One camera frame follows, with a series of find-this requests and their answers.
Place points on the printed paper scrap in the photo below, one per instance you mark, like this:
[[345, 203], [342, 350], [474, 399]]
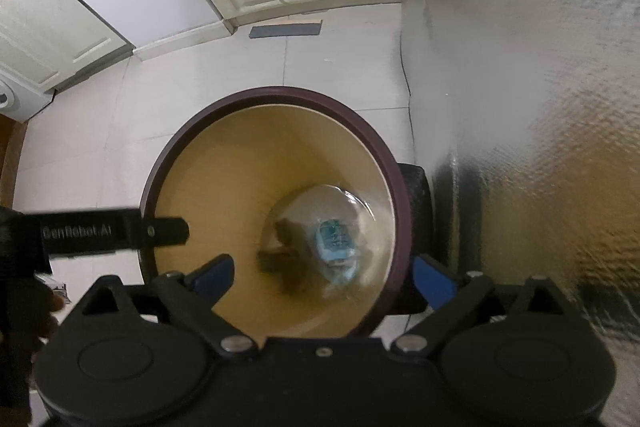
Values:
[[56, 286]]

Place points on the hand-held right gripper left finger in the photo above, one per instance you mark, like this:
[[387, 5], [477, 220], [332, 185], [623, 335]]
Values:
[[215, 278]]

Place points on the person's left hand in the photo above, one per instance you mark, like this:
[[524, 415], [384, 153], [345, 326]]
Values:
[[52, 309]]

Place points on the teal patterned packet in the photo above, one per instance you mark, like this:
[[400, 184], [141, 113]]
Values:
[[336, 241]]

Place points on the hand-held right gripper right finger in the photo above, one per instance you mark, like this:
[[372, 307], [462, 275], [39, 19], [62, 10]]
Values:
[[432, 282]]

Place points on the beige bin with brown rim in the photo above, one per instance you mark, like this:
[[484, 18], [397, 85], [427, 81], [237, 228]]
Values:
[[225, 187]]

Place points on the grey floor strip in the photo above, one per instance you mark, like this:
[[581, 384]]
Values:
[[285, 30]]

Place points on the brown wooden panel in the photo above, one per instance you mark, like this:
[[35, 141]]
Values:
[[9, 157]]

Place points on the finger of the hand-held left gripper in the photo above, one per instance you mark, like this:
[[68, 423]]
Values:
[[167, 232]]

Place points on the white washing machine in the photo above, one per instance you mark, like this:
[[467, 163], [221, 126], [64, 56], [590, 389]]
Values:
[[20, 99]]

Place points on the white panelled door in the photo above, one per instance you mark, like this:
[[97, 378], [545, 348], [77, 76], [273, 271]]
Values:
[[50, 22]]

